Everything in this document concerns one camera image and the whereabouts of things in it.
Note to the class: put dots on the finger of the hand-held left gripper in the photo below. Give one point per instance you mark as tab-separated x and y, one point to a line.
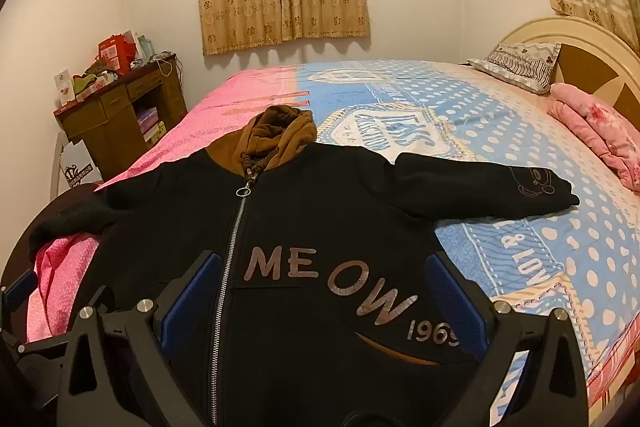
20	284

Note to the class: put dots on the white paper bag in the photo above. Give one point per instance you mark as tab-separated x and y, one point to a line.
80	167

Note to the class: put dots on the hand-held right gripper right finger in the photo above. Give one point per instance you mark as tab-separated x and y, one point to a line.
457	302

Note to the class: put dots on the pink and blue printed bedsheet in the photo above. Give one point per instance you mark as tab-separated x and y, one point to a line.
450	107

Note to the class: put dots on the black hooded zip jacket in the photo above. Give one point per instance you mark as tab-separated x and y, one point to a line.
310	217

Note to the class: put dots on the pink floral quilt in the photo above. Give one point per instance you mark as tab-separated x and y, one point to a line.
595	127

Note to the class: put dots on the light blue bag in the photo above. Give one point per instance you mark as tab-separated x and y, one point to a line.
144	48

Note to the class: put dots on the green cloth item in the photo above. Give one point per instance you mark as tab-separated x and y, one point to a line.
86	82

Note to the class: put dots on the cream wooden bed headboard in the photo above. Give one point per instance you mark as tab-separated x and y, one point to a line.
590	57

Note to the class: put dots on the brown wooden desk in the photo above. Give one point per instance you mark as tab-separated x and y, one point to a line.
115	117

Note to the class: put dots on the white card box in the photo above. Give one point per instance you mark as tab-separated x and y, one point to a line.
64	87

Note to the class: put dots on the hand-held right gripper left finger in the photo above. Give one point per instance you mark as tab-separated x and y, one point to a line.
187	302

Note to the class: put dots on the patterned pillow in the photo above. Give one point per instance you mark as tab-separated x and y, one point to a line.
520	64

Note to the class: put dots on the red gift bag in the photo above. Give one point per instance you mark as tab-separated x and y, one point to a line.
116	52

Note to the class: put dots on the stack of books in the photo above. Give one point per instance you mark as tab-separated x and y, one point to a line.
150	124

